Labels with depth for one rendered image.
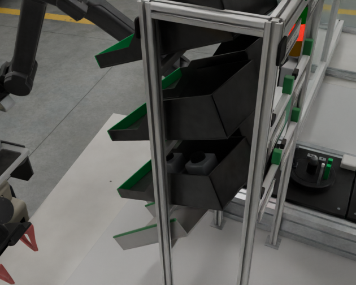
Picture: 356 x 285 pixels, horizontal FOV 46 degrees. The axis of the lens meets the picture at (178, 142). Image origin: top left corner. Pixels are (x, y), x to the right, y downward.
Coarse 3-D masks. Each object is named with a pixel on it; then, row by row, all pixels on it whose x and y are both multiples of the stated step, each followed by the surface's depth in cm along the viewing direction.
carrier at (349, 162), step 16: (304, 160) 130; (320, 160) 127; (336, 160) 132; (352, 160) 129; (304, 176) 124; (320, 176) 118; (336, 176) 126; (352, 176) 126; (272, 192) 122; (288, 192) 122; (304, 192) 122; (320, 192) 122; (336, 192) 121; (320, 208) 117; (336, 208) 117
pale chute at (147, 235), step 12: (156, 216) 112; (180, 216) 98; (192, 216) 92; (204, 216) 88; (144, 228) 93; (156, 228) 90; (180, 228) 84; (192, 228) 85; (120, 240) 104; (132, 240) 100; (144, 240) 96; (156, 240) 93
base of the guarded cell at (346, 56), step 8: (344, 32) 228; (344, 40) 220; (352, 40) 220; (336, 48) 214; (344, 48) 213; (352, 48) 213; (336, 56) 207; (344, 56) 207; (352, 56) 207; (336, 64) 201; (344, 64) 201; (352, 64) 200; (328, 80) 190; (336, 80) 190; (344, 80) 190
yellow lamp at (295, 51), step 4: (296, 44) 122; (300, 44) 122; (292, 48) 123; (296, 48) 123; (300, 48) 123; (292, 52) 124; (296, 52) 124; (300, 52) 124; (292, 56) 125; (296, 56) 125
